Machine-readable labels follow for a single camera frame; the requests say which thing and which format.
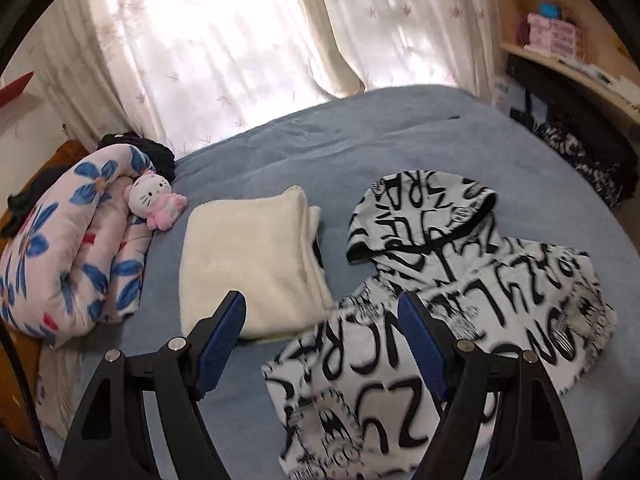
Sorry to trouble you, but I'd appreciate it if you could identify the light wooden shelf unit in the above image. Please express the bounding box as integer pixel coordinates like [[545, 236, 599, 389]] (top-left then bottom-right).
[[496, 0, 639, 130]]

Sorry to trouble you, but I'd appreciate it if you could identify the black white patterned clothes pile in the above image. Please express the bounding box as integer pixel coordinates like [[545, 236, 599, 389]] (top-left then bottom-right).
[[506, 54, 639, 209]]

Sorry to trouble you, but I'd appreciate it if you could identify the sheer white floral curtain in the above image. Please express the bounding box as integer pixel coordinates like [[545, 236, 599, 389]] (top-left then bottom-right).
[[26, 0, 498, 156]]

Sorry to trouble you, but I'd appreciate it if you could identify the black garment behind quilt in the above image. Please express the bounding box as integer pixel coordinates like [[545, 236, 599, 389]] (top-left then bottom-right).
[[98, 131, 176, 183]]

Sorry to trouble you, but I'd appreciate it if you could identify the pink white kitty plush toy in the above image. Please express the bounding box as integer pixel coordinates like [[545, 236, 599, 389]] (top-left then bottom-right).
[[124, 170, 188, 232]]

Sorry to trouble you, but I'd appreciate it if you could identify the folded cream fleece garment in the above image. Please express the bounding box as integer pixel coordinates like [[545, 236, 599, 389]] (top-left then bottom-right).
[[179, 185, 334, 339]]

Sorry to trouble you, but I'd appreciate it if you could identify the white black graffiti print hoodie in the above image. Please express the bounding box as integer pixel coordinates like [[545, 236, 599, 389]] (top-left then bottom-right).
[[262, 170, 617, 479]]

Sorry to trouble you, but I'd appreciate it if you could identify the teal object on pink box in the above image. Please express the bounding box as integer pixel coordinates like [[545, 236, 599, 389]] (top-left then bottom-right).
[[538, 1, 563, 21]]

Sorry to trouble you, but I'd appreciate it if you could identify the pink box on shelf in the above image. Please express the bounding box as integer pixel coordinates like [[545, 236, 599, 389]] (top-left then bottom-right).
[[526, 13, 586, 60]]

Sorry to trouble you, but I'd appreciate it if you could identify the white blue floral quilt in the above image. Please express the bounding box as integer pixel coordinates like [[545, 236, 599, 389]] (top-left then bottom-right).
[[1, 144, 153, 348]]

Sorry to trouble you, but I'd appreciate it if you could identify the folded black garment under cream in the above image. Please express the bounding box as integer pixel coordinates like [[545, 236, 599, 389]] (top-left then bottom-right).
[[311, 237, 324, 274]]

